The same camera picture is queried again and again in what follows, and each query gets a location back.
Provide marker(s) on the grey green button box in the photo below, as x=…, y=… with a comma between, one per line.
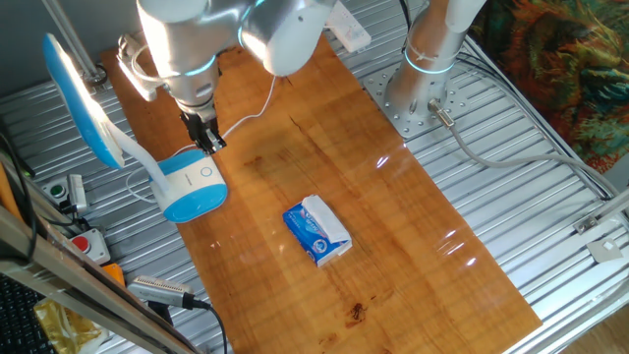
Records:
x=56, y=192

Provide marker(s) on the glossy wood grain table mat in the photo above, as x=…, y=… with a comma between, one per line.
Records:
x=393, y=221

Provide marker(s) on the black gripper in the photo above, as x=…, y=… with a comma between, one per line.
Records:
x=201, y=122

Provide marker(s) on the colourful patterned cloth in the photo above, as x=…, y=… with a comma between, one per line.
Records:
x=565, y=59

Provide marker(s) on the golden foil bag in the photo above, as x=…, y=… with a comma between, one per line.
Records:
x=64, y=329

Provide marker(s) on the metal stand pole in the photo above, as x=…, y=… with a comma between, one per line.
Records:
x=74, y=41

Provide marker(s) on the orange block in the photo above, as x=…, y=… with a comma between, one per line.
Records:
x=114, y=274

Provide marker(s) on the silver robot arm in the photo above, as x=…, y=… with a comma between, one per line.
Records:
x=187, y=39

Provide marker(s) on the red emergency stop button box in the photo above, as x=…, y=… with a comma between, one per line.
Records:
x=96, y=251

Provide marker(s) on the black keyboard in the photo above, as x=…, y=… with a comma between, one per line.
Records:
x=19, y=319

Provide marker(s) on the silver ribbed camera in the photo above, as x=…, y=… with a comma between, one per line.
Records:
x=157, y=292

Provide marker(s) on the blue tissue pack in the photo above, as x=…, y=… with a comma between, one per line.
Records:
x=309, y=236

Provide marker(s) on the aluminium frame beam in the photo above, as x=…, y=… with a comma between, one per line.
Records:
x=49, y=275

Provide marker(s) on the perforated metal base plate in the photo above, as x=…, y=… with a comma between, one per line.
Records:
x=393, y=115

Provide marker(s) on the metal rail bracket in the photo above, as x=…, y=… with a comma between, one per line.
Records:
x=587, y=223

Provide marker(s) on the blue and white desk lamp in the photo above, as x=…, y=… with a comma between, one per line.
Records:
x=196, y=201

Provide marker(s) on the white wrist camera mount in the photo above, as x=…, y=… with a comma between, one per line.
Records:
x=137, y=83

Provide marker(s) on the white power strip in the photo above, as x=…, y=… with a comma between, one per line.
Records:
x=351, y=32

